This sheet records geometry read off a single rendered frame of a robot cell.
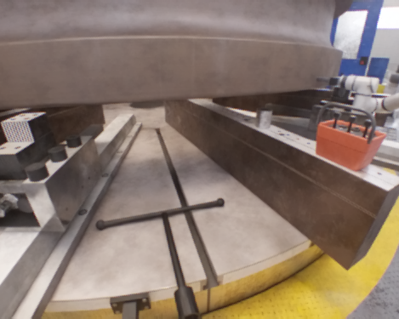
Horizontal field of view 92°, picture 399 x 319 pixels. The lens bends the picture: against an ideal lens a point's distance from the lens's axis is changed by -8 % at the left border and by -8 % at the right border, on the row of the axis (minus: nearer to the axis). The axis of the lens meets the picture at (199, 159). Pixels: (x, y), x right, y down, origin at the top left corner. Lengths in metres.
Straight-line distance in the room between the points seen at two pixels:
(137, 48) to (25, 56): 0.46
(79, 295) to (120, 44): 0.95
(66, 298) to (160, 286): 0.32
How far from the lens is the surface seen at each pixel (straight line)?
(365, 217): 0.89
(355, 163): 0.86
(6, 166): 0.95
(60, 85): 1.07
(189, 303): 0.77
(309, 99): 3.02
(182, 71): 1.00
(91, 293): 0.91
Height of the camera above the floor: 1.03
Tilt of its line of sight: 27 degrees down
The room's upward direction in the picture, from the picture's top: straight up
